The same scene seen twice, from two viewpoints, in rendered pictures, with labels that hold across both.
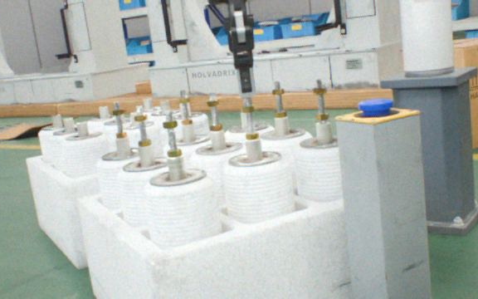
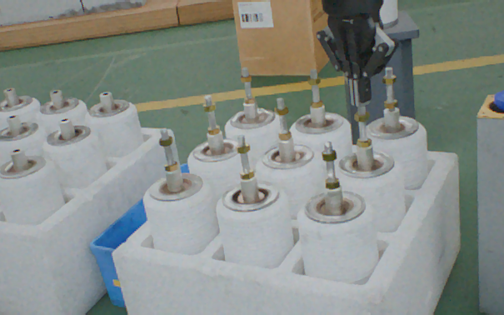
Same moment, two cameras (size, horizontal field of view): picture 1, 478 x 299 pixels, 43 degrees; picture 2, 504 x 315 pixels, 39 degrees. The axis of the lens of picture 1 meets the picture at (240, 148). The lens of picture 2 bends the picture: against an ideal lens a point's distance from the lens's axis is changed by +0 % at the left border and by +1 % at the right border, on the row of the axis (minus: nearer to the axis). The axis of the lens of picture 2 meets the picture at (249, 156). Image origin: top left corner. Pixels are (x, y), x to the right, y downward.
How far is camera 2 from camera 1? 0.65 m
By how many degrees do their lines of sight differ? 33
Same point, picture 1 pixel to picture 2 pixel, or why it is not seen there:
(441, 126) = (401, 77)
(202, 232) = (376, 254)
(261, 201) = (394, 205)
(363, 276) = (500, 248)
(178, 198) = (364, 229)
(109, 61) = not seen: outside the picture
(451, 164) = (409, 109)
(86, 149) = (42, 183)
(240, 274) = (409, 282)
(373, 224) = not seen: outside the picture
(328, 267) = (436, 246)
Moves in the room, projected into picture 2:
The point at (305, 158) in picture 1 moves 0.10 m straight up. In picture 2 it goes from (392, 149) to (388, 84)
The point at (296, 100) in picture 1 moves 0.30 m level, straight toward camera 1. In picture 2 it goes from (42, 33) to (65, 47)
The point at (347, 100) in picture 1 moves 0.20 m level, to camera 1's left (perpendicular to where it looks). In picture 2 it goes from (110, 25) to (62, 39)
